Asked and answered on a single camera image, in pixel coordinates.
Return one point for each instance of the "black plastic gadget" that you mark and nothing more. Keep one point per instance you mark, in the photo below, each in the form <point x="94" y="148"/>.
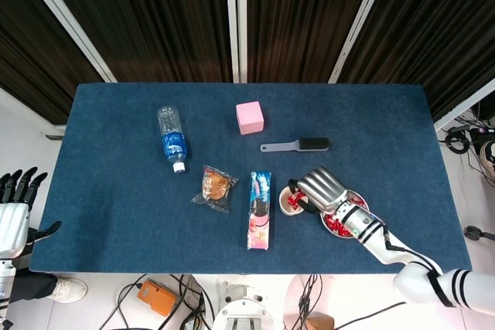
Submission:
<point x="473" y="231"/>

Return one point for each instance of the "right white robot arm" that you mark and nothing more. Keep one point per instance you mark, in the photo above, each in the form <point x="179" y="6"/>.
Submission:
<point x="386" y="252"/>

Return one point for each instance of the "clear water bottle blue label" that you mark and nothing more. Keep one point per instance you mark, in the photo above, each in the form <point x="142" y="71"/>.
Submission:
<point x="174" y="140"/>

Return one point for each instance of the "red candy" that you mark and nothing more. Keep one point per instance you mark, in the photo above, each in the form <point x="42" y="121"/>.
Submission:
<point x="332" y="223"/>
<point x="344" y="231"/>
<point x="294" y="200"/>

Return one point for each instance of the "orange box device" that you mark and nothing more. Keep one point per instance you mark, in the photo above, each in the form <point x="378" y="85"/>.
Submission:
<point x="156" y="299"/>

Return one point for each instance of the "blue sandwich cookie box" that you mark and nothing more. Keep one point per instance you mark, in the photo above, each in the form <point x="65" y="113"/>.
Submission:
<point x="259" y="222"/>

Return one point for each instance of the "brown wooden piece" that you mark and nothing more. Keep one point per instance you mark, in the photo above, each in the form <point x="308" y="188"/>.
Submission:
<point x="319" y="323"/>

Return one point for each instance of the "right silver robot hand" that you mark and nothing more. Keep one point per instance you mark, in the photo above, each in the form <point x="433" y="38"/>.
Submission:
<point x="325" y="189"/>

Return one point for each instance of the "blue velvet table cover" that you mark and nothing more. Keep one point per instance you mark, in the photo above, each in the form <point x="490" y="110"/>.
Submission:
<point x="116" y="210"/>

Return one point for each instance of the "white rounded object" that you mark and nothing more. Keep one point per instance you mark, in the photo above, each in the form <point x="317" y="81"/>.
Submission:
<point x="489" y="156"/>

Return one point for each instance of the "black trouser leg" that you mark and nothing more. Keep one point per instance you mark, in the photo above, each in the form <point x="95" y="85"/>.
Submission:
<point x="35" y="285"/>

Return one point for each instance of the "round metal plate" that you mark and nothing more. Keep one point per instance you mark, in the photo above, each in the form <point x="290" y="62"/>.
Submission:
<point x="323" y="218"/>

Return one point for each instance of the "grey brush black bristles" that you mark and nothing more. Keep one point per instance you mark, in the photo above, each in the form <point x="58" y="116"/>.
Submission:
<point x="313" y="144"/>

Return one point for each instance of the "white grey robot base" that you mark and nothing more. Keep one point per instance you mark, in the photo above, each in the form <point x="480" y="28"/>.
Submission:
<point x="241" y="310"/>

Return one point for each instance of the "pink foam cube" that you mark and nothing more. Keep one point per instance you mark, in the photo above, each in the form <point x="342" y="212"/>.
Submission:
<point x="250" y="119"/>

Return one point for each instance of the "bread in clear wrapper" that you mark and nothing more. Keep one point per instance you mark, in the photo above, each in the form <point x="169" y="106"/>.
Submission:
<point x="214" y="189"/>

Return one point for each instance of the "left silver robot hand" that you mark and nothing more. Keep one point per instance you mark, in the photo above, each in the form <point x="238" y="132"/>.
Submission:
<point x="13" y="225"/>

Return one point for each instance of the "dark brown pleated curtain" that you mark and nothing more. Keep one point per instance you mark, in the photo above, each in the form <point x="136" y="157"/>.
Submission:
<point x="433" y="17"/>
<point x="301" y="17"/>
<point x="154" y="17"/>
<point x="31" y="55"/>

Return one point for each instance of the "white paper cup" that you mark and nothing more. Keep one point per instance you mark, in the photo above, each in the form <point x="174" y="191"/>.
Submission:
<point x="283" y="200"/>

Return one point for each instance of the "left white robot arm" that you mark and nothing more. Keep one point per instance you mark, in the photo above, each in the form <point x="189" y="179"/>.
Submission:
<point x="5" y="279"/>

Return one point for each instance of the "white frame post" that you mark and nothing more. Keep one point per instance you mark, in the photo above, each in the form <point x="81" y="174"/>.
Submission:
<point x="231" y="21"/>
<point x="464" y="106"/>
<point x="65" y="17"/>
<point x="361" y="17"/>

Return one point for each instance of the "white sneaker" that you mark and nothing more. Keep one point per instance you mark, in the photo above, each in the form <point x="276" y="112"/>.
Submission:
<point x="69" y="290"/>

